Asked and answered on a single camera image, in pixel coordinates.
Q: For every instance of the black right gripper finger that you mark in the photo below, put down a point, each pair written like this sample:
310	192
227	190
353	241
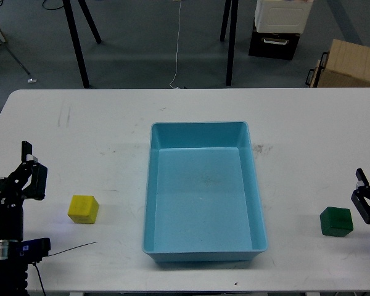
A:
359	198
363	184

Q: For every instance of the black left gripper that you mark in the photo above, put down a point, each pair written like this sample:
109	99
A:
11	211

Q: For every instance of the green cube block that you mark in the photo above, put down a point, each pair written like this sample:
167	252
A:
336	222

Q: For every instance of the yellow cube block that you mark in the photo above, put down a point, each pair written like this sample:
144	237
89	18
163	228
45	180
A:
83	209

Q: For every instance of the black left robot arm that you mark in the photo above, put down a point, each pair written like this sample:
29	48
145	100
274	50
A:
13	273

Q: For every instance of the black storage box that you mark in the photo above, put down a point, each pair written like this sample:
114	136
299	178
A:
273	45

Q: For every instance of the thin black zip tie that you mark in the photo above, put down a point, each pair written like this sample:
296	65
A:
72	248

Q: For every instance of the light blue plastic bin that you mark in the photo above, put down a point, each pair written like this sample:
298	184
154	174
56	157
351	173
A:
202	198

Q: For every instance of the black stand leg left rear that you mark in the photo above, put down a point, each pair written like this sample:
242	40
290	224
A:
85	9

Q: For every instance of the black stand leg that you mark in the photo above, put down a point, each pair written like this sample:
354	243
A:
76	43
232	38
225	20
85	9

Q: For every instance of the black stand leg right rear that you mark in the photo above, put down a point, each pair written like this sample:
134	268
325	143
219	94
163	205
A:
225	20

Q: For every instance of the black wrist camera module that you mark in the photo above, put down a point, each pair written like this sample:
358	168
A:
35	250

